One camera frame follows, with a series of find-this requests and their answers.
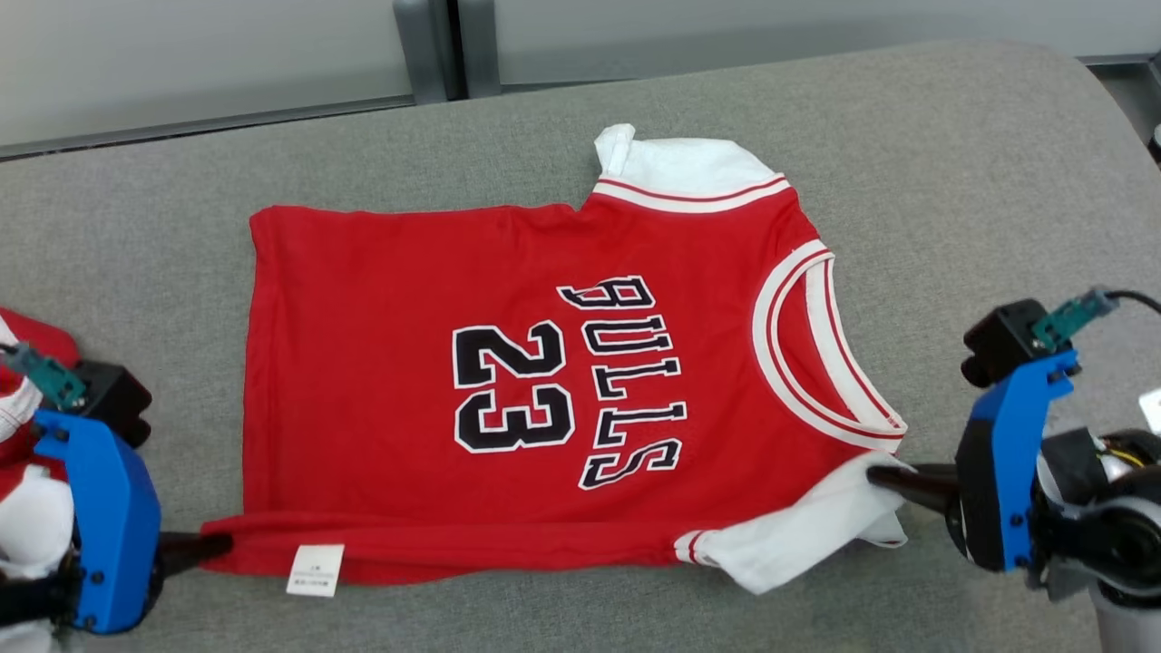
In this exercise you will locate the teal left camera connector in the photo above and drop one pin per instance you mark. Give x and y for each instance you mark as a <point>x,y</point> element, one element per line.
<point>45,374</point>

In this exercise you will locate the grey rounded door post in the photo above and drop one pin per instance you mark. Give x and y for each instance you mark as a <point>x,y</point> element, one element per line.
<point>419,50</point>
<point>481,45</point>

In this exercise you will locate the blue right camera bracket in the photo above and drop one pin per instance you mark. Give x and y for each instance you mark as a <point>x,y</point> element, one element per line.
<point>1002,472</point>

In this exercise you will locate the red Bulls 23 jersey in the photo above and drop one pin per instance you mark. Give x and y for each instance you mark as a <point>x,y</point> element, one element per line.
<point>408,272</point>

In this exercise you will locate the teal camera connector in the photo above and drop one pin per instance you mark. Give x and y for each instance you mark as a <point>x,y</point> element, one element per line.
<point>45,374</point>
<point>1070,317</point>

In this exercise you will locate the teal right camera connector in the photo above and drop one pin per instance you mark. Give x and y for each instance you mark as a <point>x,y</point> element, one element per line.
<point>1070,317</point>

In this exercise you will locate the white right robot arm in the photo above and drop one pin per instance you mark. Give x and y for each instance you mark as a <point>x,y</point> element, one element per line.
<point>1125,626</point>

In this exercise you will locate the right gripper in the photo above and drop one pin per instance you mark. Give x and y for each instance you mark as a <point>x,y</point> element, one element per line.
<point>1107,517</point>

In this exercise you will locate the red shorts with white stripes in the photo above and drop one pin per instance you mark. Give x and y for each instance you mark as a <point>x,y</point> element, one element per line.
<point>36,336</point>

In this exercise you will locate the blue left camera bracket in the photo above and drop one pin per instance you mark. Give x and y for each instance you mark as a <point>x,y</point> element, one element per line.
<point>109,517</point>

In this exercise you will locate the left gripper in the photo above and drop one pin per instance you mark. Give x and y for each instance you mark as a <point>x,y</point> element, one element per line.
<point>36,599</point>

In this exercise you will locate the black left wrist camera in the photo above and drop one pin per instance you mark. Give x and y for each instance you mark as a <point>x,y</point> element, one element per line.
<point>113,399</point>

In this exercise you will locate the grey door frame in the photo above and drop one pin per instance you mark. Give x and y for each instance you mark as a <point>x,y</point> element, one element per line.
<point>453,45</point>

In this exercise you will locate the blue camera bracket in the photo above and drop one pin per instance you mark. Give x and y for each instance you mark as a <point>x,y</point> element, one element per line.
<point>1002,472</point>
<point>109,517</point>

